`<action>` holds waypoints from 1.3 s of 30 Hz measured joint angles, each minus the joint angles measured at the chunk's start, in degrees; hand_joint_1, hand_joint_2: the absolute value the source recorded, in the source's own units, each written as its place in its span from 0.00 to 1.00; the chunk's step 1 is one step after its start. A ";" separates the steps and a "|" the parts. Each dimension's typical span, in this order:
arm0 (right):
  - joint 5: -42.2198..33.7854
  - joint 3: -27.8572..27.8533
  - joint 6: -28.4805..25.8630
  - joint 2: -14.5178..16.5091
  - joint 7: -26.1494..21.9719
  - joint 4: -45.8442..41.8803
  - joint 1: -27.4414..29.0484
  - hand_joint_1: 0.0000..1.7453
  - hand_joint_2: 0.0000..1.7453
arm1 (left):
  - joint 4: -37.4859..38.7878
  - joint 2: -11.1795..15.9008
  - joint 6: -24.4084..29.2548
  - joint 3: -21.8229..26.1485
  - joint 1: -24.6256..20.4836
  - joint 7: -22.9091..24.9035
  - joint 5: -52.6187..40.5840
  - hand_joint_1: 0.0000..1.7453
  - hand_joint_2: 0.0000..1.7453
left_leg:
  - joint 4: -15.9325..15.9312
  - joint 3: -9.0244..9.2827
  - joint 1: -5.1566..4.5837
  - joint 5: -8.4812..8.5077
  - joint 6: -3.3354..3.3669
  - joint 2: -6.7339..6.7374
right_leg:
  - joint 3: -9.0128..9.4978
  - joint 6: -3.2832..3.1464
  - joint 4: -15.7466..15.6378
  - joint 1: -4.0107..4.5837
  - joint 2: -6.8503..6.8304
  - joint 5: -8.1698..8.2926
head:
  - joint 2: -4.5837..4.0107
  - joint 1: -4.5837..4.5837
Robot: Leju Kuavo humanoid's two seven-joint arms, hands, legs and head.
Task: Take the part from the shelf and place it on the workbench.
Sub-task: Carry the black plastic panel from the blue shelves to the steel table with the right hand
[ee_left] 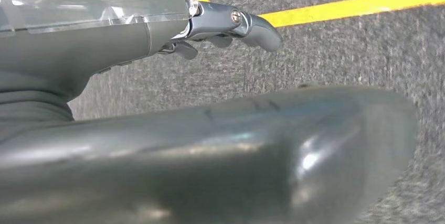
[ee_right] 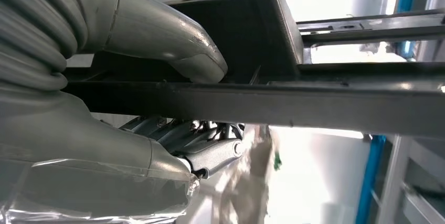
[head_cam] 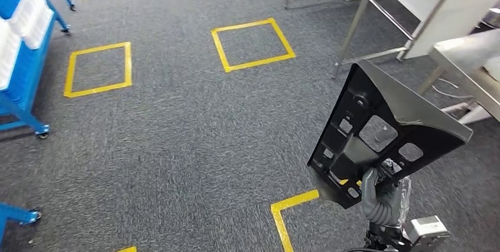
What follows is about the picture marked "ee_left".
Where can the yellow floor tape square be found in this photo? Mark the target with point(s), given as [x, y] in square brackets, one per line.
[347, 7]

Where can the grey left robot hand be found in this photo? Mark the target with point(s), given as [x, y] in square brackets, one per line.
[87, 41]

